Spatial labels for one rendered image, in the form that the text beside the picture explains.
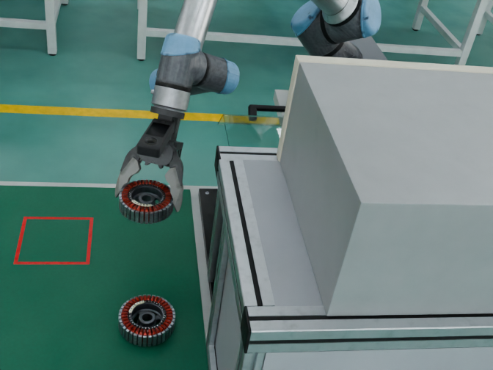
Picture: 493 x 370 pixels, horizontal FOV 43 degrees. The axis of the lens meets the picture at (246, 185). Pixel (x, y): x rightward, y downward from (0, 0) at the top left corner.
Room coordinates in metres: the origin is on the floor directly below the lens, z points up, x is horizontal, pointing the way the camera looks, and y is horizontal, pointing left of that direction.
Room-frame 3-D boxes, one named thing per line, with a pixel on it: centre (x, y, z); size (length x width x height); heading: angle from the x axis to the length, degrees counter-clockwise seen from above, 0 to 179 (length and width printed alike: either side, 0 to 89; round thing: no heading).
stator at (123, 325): (0.85, 0.15, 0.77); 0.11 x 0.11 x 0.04
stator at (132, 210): (1.02, 0.20, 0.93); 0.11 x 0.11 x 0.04
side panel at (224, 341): (0.70, -0.02, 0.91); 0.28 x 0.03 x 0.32; 13
